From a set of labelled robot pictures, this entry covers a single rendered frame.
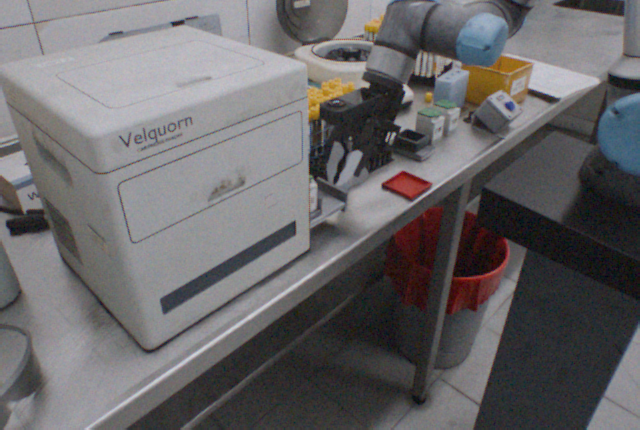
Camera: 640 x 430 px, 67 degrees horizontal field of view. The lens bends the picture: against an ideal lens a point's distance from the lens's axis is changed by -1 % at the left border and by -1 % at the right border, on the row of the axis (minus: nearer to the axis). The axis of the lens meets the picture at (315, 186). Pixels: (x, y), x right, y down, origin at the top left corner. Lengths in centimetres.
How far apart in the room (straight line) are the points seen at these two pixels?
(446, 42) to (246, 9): 71
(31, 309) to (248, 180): 35
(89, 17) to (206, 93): 65
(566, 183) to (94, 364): 74
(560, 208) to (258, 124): 48
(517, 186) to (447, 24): 28
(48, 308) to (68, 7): 62
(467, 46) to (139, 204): 50
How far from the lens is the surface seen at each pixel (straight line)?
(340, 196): 81
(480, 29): 77
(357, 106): 76
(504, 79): 128
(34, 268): 85
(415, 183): 95
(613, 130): 71
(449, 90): 118
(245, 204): 62
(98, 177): 51
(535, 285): 100
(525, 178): 87
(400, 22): 81
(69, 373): 68
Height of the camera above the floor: 136
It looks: 32 degrees down
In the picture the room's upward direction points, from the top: straight up
